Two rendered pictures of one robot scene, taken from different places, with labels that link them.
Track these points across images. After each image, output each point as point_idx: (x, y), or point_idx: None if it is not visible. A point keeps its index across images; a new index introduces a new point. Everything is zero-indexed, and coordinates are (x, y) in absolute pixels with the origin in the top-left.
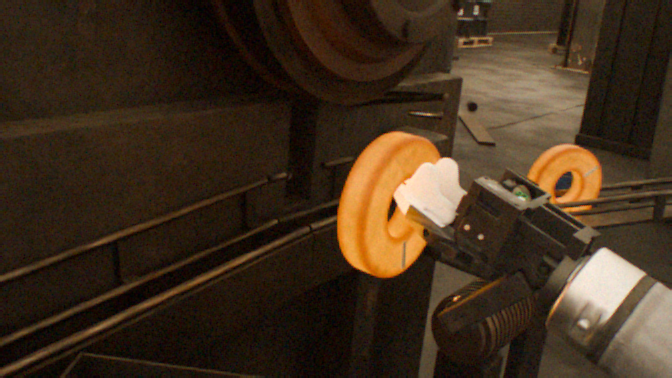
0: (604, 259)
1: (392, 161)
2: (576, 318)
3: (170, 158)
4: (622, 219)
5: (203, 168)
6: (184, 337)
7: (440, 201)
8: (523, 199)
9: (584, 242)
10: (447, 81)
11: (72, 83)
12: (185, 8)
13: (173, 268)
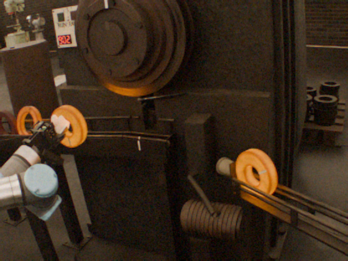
0: (21, 146)
1: (55, 112)
2: None
3: (99, 101)
4: (279, 213)
5: (109, 107)
6: (82, 148)
7: None
8: (39, 129)
9: (22, 141)
10: (250, 96)
11: (86, 77)
12: None
13: (96, 132)
